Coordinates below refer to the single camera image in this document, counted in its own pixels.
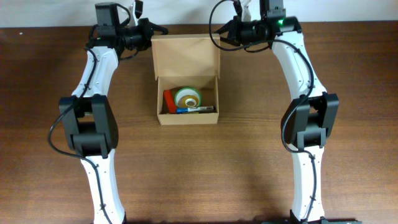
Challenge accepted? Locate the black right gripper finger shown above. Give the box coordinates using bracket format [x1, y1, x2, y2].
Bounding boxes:
[221, 37, 241, 47]
[213, 23, 233, 35]

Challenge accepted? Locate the cardboard box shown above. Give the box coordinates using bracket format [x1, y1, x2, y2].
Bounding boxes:
[152, 34, 220, 125]

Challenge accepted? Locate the green tape roll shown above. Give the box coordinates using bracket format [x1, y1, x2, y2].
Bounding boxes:
[174, 87, 201, 108]

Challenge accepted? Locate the blue white marker pen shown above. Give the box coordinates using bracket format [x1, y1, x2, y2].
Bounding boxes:
[176, 106, 215, 114]

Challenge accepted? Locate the red utility knife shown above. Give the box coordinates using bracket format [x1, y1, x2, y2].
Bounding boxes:
[164, 90, 177, 114]

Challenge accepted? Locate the small yellow tape roll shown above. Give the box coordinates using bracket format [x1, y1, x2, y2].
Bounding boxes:
[178, 95, 200, 108]

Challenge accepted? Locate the yellow highlighter marker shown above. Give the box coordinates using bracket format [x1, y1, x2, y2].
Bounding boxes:
[165, 112, 200, 115]

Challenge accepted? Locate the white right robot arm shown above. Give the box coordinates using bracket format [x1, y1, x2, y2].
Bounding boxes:
[216, 0, 339, 223]

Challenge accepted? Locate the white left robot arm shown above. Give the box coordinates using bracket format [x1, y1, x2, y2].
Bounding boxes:
[56, 1, 169, 223]

